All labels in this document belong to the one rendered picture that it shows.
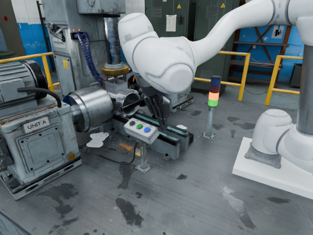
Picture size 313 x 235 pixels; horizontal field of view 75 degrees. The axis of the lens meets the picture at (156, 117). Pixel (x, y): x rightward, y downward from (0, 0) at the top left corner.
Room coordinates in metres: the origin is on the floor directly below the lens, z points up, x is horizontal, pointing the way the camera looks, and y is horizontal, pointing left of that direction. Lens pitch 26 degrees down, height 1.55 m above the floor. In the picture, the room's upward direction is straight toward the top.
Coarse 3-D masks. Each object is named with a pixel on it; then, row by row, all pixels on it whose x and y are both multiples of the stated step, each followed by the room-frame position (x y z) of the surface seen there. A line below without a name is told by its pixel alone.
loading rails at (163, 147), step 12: (120, 120) 1.25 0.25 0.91; (144, 120) 1.24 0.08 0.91; (156, 120) 1.21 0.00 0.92; (120, 132) 1.25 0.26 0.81; (168, 132) 1.11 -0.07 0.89; (180, 132) 1.06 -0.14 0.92; (156, 144) 1.04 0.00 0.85; (168, 144) 0.98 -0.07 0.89; (180, 144) 1.05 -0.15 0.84; (168, 156) 0.96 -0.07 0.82
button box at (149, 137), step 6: (132, 120) 0.93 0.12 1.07; (138, 120) 0.91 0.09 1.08; (126, 126) 0.89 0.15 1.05; (132, 126) 0.88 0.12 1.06; (144, 126) 0.87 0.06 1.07; (150, 126) 0.86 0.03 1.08; (126, 132) 0.91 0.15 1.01; (132, 132) 0.87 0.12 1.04; (138, 132) 0.84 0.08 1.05; (144, 132) 0.83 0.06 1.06; (150, 132) 0.82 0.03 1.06; (156, 132) 0.84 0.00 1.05; (144, 138) 0.82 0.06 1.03; (150, 138) 0.80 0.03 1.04; (150, 144) 0.81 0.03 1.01
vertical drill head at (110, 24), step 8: (112, 8) 1.33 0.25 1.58; (104, 24) 1.33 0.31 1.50; (112, 24) 1.32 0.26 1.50; (104, 32) 1.34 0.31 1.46; (112, 32) 1.32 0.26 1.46; (112, 40) 1.32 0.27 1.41; (112, 48) 1.32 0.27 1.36; (112, 56) 1.32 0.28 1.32; (120, 56) 1.36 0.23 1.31; (104, 64) 1.35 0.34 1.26; (112, 64) 1.32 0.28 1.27; (120, 64) 1.33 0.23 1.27; (104, 72) 1.29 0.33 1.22; (112, 72) 1.27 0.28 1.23; (120, 72) 1.29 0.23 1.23
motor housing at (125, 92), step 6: (120, 90) 1.30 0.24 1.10; (126, 90) 1.28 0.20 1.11; (132, 90) 1.30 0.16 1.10; (114, 96) 1.29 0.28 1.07; (120, 96) 1.26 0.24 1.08; (126, 96) 1.25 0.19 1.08; (132, 96) 1.37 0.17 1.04; (138, 96) 1.33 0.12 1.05; (114, 102) 1.26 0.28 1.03; (120, 102) 1.22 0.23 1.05; (126, 102) 1.40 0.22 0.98; (114, 108) 1.25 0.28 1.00; (120, 108) 1.20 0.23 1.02; (132, 108) 1.34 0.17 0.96; (126, 114) 1.24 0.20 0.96; (132, 114) 1.28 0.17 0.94
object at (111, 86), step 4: (112, 80) 1.41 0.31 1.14; (120, 80) 1.40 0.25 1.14; (108, 84) 1.34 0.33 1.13; (112, 84) 1.31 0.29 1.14; (116, 84) 1.29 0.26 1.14; (120, 84) 1.32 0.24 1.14; (124, 84) 1.34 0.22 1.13; (108, 88) 1.34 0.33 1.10; (112, 88) 1.31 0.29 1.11; (116, 88) 1.29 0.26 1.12; (120, 88) 1.31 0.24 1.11; (112, 92) 1.32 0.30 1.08; (116, 92) 1.29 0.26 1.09
